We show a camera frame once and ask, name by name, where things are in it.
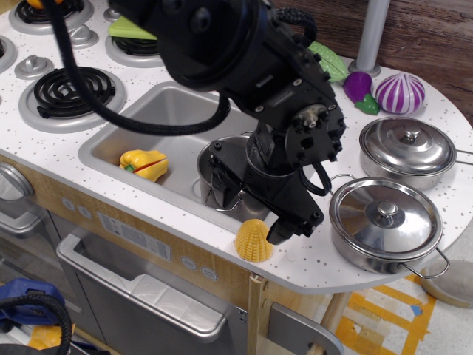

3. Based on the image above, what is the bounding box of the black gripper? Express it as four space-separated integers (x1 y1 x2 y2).
209 104 346 245

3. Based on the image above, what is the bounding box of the yellow toy corn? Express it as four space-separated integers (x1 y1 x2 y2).
234 219 273 263

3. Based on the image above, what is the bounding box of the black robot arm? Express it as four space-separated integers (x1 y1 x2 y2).
110 1 345 244

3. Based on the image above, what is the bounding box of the steel pot in sink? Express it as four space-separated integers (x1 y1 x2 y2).
194 143 270 222

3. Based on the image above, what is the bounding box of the steel lidded pot near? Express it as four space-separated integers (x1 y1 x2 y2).
328 174 451 280

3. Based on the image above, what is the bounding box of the steel lidded pot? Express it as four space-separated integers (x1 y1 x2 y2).
328 174 451 280
358 117 472 191

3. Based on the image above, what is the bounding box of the grey toy sink basin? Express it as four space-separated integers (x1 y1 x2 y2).
78 82 257 232

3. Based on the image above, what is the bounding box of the steel lidded pot far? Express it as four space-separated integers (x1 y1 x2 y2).
358 117 472 191

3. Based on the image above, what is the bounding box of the yellow toy bell pepper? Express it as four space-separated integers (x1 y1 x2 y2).
119 149 169 183

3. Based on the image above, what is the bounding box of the purple toy eggplant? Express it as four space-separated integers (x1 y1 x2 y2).
343 72 380 115

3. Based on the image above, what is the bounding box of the green toy bitter gourd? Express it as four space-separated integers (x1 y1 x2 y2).
309 41 348 82

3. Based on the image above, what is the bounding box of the purple striped toy onion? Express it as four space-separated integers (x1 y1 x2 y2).
375 72 426 114

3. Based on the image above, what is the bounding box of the silver toy dishwasher door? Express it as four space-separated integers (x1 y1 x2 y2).
56 234 247 354

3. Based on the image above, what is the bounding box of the black coil burner right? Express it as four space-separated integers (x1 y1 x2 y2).
105 35 164 68

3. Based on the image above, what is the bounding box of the black coil burner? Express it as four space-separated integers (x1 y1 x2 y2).
105 35 164 68
18 67 126 133
8 0 95 36

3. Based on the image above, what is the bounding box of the grey metal pole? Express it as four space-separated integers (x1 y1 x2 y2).
348 0 390 77

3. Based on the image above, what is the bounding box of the green toy lid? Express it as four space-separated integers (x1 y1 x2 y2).
108 16 157 40

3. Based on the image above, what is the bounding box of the black coil burner front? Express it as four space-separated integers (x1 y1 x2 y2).
18 67 126 133

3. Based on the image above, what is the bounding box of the grey stove knob back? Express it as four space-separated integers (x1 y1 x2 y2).
103 7 120 22

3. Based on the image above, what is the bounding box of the grey stove knob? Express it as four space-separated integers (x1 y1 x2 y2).
103 7 120 22
69 24 99 50
14 55 54 80

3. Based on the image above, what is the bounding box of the silver oven door left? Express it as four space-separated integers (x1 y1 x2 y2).
1 162 81 314

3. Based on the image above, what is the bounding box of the grey stove knob middle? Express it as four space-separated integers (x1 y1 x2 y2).
69 24 99 50

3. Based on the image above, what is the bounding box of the blue clamp tool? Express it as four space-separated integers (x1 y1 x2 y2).
1 278 65 333

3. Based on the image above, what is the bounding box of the black coil burner back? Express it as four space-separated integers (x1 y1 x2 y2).
8 0 95 36

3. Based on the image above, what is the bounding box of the grey stove knob front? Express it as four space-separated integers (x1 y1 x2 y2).
14 55 54 80

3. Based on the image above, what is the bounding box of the orange toy on burner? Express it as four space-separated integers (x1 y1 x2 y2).
27 0 44 10

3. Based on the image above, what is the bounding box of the black braided cable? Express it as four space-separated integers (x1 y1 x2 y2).
41 0 232 137

